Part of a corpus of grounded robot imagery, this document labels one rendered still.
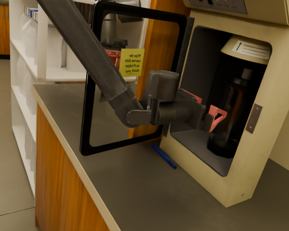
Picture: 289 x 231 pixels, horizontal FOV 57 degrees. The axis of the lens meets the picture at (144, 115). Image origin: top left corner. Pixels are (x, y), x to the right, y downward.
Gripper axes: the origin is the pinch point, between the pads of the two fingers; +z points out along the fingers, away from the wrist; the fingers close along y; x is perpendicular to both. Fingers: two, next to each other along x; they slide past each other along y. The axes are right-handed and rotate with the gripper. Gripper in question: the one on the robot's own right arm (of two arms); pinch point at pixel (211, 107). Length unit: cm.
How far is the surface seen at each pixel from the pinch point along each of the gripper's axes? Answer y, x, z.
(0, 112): 258, 116, -31
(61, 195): 39, 54, -28
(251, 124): -13.3, -1.3, -0.2
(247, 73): -0.7, -10.1, 9.9
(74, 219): 23, 52, -28
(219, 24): 4.9, -21.2, 0.3
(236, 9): -2.2, -25.3, -3.5
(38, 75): 101, 23, -24
